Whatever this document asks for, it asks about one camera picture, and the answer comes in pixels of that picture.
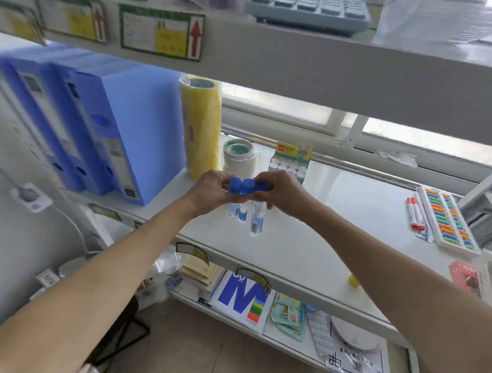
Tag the person's right hand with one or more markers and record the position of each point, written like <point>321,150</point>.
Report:
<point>288,192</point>

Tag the person's left hand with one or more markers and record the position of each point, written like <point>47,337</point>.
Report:
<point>209,194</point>

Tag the blue-capped white glue bottle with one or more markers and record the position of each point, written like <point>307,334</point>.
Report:
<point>234,184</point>
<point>248,186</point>

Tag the green glue stick display box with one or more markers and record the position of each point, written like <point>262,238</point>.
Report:
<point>292,151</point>

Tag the white tape roll stack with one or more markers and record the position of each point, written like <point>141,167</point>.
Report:
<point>238,161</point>

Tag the yellow tape roll stack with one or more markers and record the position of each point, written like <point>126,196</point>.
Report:
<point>201,127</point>

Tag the yellow glue stick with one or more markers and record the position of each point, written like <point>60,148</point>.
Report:
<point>353,280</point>

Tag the person's left forearm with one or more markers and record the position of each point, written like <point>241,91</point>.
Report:
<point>96,288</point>

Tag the person's right forearm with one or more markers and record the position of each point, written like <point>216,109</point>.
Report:
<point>403,292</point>

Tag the black-framed shelf label holder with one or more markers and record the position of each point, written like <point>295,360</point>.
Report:
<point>139,224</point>
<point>192,251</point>
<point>255,278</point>
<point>104,212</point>

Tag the stack of brown envelopes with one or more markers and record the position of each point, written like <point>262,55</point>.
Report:
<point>200,273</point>

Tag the blue plastic file box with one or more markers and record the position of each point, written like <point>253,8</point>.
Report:
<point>67,127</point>
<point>34,115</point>
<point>153,134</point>

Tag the frosted glass window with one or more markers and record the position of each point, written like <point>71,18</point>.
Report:
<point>276,102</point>

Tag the clear plastic bag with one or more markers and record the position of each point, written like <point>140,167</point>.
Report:
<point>161,276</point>

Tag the white paper ream blue print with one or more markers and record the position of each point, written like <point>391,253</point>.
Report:
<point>238,299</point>

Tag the crumpled white tissue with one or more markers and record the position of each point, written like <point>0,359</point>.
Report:
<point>398,158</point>

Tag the red white marker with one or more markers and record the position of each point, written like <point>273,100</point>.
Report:
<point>412,213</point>
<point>419,215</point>

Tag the white upper shelf board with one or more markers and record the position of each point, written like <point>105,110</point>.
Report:
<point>307,65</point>

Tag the white shelf board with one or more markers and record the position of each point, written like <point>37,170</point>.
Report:
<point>284,342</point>
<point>307,65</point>

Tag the white dotted packet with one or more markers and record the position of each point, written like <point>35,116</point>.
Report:
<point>321,332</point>

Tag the white lower shelf board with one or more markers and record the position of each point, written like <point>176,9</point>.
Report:
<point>284,342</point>

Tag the white round device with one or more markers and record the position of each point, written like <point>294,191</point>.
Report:
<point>73,266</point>

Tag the round white disc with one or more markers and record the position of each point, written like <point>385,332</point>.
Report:
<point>353,332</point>

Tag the black metal stand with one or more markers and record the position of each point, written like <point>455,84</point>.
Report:
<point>130,334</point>

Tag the white box of colourful pins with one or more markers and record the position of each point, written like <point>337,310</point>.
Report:
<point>447,221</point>

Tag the yellow red shelf label card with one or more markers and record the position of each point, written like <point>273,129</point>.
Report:
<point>69,19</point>
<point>19,23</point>
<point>161,34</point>

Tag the pale blue keyboard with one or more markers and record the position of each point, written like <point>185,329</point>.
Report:
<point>307,15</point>

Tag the clear bag with printed paper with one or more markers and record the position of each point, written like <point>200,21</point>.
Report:
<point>353,359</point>

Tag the small white carton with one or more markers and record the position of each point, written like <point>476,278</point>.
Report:
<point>48,278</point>

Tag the white metal shelf rack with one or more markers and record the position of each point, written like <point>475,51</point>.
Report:
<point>476,200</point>

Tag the red flat box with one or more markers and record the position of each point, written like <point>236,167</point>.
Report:
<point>463,276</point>

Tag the white open cardboard box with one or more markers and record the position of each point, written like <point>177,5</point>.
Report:
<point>484,280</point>

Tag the white paper sheets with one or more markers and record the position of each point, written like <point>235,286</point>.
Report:
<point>430,23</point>

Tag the chrome metal rail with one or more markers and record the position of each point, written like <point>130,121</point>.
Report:
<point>346,165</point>

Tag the white wall socket adapter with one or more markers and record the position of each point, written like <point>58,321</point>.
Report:
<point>32,196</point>

